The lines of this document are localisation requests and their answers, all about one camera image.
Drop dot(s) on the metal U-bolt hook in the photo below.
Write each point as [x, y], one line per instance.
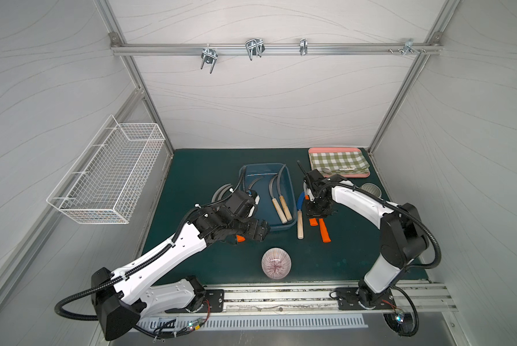
[255, 47]

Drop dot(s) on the white wire basket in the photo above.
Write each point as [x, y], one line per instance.
[105, 183]

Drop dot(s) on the metal clamp hook left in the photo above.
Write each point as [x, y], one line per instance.
[209, 57]

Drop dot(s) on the blue plastic storage box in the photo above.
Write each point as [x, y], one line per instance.
[265, 210]

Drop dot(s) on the small metal ring hook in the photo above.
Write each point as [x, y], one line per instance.
[303, 47]

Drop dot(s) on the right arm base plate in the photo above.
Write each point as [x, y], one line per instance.
[355, 299]

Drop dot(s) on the metal bracket hook right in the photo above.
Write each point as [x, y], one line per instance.
[408, 48]

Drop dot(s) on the aluminium crossbar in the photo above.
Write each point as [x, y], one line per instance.
[271, 49]

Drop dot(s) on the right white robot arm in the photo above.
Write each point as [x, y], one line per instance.
[405, 242]

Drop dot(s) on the aluminium front rail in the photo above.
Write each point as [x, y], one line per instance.
[329, 297]

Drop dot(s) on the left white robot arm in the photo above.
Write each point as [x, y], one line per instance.
[118, 299]

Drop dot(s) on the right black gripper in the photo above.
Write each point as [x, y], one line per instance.
[322, 207]

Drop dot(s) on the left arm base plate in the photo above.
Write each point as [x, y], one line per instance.
[211, 300]

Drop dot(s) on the striped ceramic mug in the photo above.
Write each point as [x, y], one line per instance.
[372, 190]

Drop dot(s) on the green checkered cloth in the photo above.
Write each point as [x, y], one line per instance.
[343, 163]

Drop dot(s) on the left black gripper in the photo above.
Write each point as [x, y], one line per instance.
[255, 229]

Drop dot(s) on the pink tray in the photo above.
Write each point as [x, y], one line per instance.
[338, 149]

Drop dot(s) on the purple striped bowl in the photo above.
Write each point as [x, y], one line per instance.
[276, 263]

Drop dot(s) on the slotted cable duct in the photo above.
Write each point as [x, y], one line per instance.
[255, 323]

